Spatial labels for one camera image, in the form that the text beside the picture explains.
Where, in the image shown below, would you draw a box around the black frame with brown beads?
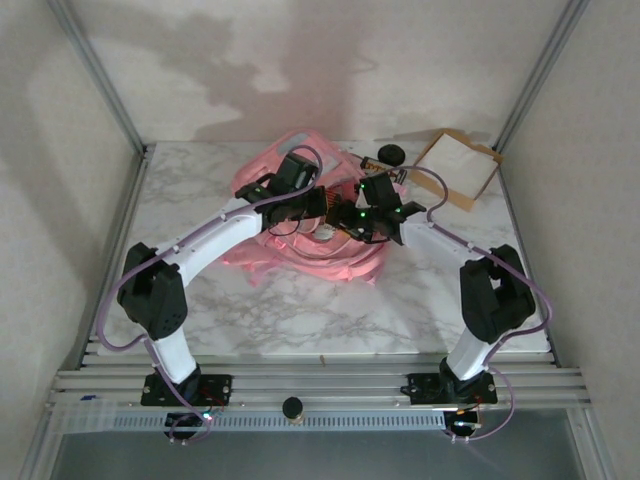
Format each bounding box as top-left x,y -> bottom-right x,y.
360,154 -> 407,184

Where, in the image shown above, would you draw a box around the aluminium frame rails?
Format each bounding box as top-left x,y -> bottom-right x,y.
42,338 -> 594,416

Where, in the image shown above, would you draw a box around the black round knob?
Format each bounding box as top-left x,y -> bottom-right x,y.
281,395 -> 306,425

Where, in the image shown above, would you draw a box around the aluminium side rail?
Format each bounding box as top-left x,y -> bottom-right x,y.
77,144 -> 154,369

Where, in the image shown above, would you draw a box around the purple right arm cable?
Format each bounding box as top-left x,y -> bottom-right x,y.
389,165 -> 556,444

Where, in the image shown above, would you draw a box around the pink backpack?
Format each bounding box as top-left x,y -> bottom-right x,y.
222,128 -> 406,286

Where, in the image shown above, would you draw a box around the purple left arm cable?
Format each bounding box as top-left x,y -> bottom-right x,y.
98,144 -> 324,446

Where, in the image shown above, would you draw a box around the black controller board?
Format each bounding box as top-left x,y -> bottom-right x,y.
166,410 -> 215,432
446,407 -> 485,432

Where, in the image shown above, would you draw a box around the aluminium corner post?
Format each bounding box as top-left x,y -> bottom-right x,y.
491,0 -> 591,154
47,0 -> 150,156

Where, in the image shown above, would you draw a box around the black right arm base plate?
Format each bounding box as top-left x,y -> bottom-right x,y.
405,372 -> 499,405

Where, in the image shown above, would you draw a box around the black round wheel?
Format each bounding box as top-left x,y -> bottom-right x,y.
377,143 -> 405,165

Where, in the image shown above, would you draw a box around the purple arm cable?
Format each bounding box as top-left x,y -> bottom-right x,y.
98,144 -> 324,446
389,165 -> 556,444

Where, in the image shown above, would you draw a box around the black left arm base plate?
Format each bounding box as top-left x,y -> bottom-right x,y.
141,372 -> 234,407

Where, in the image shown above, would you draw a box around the brown cardboard box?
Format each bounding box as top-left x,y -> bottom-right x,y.
408,128 -> 505,215

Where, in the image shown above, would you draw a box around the white paper sheet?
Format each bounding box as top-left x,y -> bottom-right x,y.
413,133 -> 499,201

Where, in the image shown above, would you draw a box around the grey slotted cable duct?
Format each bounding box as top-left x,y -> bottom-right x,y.
49,399 -> 447,434

